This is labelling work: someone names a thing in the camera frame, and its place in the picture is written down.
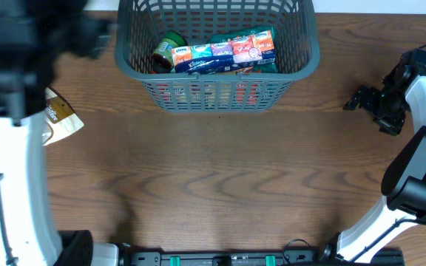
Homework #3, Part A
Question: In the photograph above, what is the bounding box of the beige brown snack pouch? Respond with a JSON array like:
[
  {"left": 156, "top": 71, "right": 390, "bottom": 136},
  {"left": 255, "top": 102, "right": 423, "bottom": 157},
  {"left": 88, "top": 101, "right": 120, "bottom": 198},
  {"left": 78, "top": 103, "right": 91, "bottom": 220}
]
[{"left": 42, "top": 87, "right": 84, "bottom": 146}]

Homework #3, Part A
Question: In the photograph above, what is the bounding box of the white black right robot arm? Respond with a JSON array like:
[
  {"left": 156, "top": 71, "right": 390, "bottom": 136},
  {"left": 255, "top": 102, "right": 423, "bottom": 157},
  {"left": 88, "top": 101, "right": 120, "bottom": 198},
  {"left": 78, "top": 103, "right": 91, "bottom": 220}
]
[{"left": 321, "top": 46, "right": 426, "bottom": 265}]

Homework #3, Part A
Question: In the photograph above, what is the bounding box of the orange San Remo spaghetti pack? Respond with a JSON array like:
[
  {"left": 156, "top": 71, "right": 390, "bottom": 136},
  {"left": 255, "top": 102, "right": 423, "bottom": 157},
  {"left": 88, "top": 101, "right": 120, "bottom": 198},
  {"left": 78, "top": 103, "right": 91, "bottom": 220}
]
[{"left": 144, "top": 81, "right": 280, "bottom": 111}]

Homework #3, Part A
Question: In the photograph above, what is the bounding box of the grey plastic mesh basket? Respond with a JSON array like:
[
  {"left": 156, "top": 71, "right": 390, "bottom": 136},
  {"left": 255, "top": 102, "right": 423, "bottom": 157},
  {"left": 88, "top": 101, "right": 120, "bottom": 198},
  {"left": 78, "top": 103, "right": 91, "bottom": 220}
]
[{"left": 115, "top": 0, "right": 320, "bottom": 112}]

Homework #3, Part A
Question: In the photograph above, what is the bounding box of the blue Kleenex tissue multipack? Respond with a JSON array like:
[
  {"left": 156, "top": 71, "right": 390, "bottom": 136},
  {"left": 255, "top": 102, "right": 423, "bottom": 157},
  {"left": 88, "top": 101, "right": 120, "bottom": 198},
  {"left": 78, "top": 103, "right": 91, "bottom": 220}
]
[{"left": 170, "top": 29, "right": 277, "bottom": 74}]

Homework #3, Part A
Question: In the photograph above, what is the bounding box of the green Nescafe coffee bag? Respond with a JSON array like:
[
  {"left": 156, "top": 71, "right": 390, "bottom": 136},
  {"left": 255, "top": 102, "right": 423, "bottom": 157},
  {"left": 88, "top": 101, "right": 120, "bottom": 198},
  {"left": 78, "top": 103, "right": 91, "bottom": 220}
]
[{"left": 209, "top": 26, "right": 278, "bottom": 73}]

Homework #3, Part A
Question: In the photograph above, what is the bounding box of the green lidded spice jar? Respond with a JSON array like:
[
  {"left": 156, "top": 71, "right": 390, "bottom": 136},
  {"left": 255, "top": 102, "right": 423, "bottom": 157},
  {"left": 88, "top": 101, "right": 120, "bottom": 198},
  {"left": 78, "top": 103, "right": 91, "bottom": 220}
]
[{"left": 152, "top": 31, "right": 187, "bottom": 74}]

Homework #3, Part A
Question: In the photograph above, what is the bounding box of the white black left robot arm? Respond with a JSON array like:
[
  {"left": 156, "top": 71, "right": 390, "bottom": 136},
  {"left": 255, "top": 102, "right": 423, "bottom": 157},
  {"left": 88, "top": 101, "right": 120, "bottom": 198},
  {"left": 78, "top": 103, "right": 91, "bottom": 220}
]
[{"left": 0, "top": 0, "right": 120, "bottom": 265}]

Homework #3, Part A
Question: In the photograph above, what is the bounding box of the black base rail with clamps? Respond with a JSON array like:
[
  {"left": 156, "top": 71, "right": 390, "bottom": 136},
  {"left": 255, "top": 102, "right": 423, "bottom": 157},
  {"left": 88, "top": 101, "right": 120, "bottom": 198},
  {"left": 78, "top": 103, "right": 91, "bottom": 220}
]
[{"left": 118, "top": 242, "right": 406, "bottom": 266}]

